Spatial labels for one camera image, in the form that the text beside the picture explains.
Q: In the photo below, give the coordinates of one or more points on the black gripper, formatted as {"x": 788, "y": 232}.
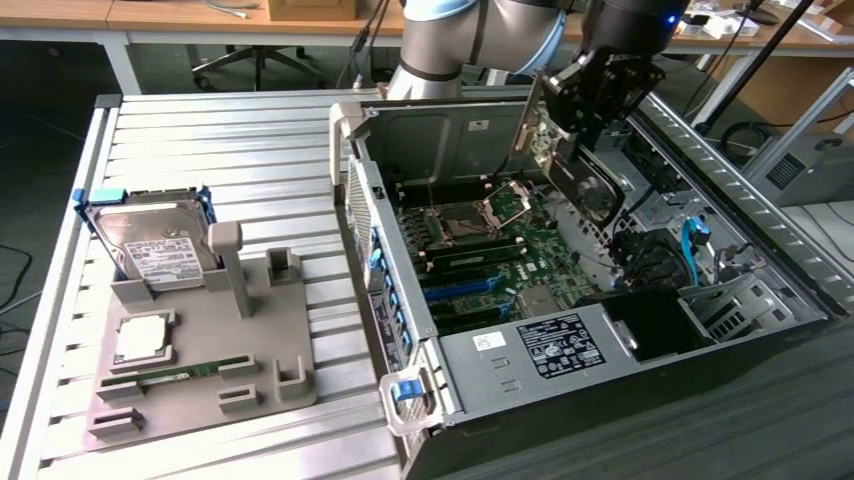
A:
{"x": 627, "y": 25}

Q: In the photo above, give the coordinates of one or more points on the graphics card with metal bracket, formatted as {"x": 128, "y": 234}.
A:
{"x": 594, "y": 195}

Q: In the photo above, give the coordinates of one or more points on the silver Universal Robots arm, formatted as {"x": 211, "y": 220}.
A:
{"x": 434, "y": 50}

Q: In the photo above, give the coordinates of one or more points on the white device box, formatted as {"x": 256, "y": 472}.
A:
{"x": 723, "y": 27}

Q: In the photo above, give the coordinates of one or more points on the black round stand base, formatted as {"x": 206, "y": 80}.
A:
{"x": 761, "y": 15}

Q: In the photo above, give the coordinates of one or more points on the black tripod pole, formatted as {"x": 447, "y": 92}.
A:
{"x": 753, "y": 65}

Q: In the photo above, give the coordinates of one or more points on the cluttered wooden desk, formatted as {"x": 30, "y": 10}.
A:
{"x": 801, "y": 45}

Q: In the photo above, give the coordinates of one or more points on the open grey PC case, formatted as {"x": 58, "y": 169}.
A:
{"x": 734, "y": 190}

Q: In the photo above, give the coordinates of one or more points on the open metal socket cover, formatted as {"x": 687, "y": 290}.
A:
{"x": 510, "y": 200}

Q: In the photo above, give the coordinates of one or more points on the grey computer tower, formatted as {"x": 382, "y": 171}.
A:
{"x": 821, "y": 170}

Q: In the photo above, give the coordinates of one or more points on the tall perforated disk bay cage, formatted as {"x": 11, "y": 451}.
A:
{"x": 581, "y": 235}

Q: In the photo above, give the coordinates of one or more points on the thin metal locking lever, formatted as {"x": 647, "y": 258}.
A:
{"x": 431, "y": 195}

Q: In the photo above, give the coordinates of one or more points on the green motherboard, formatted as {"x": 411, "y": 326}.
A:
{"x": 547, "y": 250}

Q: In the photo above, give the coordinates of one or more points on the CPU socket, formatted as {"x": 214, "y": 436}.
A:
{"x": 463, "y": 225}

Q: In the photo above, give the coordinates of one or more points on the brown cardboard box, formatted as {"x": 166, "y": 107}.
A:
{"x": 314, "y": 10}

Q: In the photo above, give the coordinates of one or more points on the black installed RAM stick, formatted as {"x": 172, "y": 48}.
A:
{"x": 474, "y": 255}

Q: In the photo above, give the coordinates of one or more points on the black office chair base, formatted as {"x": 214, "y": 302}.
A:
{"x": 256, "y": 60}

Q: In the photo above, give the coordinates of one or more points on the grey chipset heatsink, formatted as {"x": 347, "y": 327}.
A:
{"x": 539, "y": 300}

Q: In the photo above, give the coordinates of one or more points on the blue expansion slot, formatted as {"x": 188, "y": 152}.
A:
{"x": 461, "y": 290}

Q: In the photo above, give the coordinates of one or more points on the low silver disk bay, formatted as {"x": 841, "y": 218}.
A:
{"x": 741, "y": 310}

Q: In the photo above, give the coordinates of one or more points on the black expansion slot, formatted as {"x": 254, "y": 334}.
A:
{"x": 467, "y": 317}

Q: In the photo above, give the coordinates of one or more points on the blue slot clip row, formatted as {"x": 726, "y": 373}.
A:
{"x": 401, "y": 320}

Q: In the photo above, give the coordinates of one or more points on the grey power supply unit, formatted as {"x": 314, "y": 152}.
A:
{"x": 481, "y": 375}

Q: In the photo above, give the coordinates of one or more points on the blue case latch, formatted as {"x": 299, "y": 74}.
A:
{"x": 405, "y": 391}

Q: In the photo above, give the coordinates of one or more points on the hard disk in blue carrier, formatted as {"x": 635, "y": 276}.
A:
{"x": 154, "y": 240}

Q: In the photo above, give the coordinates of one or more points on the wooden desk with grey legs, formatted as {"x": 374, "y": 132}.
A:
{"x": 67, "y": 15}

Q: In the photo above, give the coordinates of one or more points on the grey printed parts rack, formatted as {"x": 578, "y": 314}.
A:
{"x": 200, "y": 340}

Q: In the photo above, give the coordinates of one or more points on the silver CPU chip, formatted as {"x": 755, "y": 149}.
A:
{"x": 142, "y": 340}

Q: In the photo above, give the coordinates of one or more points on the green RAM stick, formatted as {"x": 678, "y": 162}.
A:
{"x": 180, "y": 374}

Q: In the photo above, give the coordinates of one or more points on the aluminium profile frame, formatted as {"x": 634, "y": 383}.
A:
{"x": 817, "y": 106}

